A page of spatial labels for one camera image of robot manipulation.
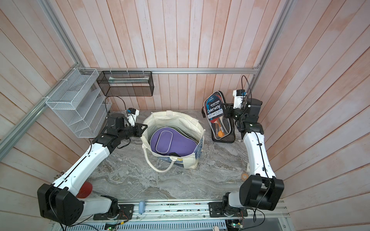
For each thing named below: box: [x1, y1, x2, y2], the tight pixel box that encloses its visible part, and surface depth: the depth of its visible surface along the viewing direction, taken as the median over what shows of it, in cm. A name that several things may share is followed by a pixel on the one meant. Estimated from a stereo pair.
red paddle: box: [208, 121, 236, 144], surface depth 79 cm
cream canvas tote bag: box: [140, 110, 206, 173], surface depth 81 cm
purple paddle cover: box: [150, 127, 198, 157], surface depth 85 cm
